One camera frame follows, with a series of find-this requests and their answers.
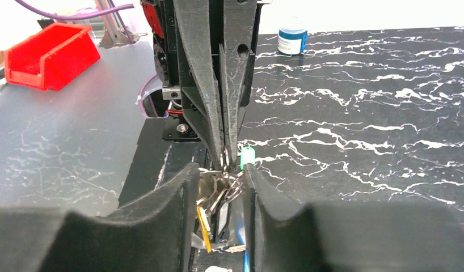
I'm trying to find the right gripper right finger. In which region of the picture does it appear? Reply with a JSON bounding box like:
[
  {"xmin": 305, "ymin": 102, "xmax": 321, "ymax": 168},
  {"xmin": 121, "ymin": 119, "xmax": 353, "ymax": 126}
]
[{"xmin": 242, "ymin": 164, "xmax": 464, "ymax": 271}]

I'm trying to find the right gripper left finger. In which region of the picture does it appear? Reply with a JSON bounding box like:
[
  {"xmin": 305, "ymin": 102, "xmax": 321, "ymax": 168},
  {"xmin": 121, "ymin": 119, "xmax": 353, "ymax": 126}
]
[{"xmin": 0, "ymin": 163, "xmax": 199, "ymax": 271}]

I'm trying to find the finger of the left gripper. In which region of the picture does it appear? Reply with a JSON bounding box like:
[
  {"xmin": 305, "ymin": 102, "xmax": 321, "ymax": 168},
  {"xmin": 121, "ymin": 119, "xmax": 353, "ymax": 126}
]
[
  {"xmin": 219, "ymin": 1, "xmax": 257, "ymax": 168},
  {"xmin": 173, "ymin": 1, "xmax": 223, "ymax": 169}
]

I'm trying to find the green tag key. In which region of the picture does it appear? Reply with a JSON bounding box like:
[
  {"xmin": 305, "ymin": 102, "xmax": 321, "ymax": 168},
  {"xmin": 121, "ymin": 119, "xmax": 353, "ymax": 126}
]
[{"xmin": 240, "ymin": 146, "xmax": 256, "ymax": 171}]

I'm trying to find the white tag key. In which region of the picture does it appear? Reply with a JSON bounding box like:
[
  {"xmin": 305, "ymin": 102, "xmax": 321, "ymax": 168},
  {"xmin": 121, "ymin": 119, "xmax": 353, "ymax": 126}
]
[{"xmin": 214, "ymin": 202, "xmax": 230, "ymax": 243}]

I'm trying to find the blue white round container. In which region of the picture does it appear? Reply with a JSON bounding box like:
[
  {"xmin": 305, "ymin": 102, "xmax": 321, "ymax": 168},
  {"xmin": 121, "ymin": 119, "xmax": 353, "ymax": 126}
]
[{"xmin": 277, "ymin": 27, "xmax": 308, "ymax": 56}]

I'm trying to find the blue tag key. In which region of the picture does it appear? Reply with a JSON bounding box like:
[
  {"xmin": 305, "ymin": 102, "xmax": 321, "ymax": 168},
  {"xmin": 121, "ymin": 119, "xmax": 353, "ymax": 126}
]
[{"xmin": 235, "ymin": 222, "xmax": 250, "ymax": 272}]

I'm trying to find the red plastic bin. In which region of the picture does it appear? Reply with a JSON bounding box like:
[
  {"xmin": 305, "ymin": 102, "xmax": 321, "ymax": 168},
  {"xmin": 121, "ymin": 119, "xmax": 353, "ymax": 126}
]
[{"xmin": 4, "ymin": 23, "xmax": 100, "ymax": 91}]

